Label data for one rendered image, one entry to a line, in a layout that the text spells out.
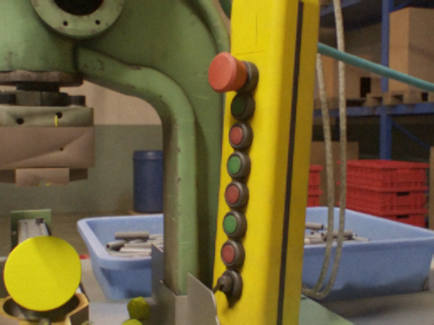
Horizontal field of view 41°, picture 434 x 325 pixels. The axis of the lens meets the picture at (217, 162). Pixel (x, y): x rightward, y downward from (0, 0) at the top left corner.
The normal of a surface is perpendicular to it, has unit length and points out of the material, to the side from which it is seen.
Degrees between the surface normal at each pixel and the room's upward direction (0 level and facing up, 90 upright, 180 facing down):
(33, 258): 74
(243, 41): 85
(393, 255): 100
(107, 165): 90
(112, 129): 90
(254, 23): 85
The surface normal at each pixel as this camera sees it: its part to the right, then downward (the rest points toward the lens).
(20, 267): 0.31, -0.22
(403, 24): -0.95, 0.02
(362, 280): 0.31, 0.22
